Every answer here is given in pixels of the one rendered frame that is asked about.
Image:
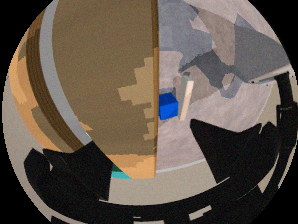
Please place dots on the small blue block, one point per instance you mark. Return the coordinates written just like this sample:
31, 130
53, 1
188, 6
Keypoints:
168, 106

